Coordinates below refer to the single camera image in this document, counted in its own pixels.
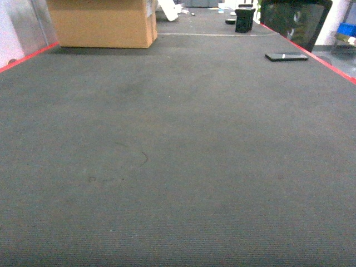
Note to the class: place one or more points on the black smartphone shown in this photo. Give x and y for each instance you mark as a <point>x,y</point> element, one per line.
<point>282,57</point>

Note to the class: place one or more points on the blue bin on far shelf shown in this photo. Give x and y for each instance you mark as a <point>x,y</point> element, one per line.
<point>347,29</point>

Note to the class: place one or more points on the white tilted board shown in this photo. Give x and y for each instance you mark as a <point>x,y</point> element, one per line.
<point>168,8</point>

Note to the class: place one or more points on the large cardboard box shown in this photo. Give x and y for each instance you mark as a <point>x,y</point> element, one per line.
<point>104,24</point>

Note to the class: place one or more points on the black box stack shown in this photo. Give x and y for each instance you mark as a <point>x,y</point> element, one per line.
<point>244,18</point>

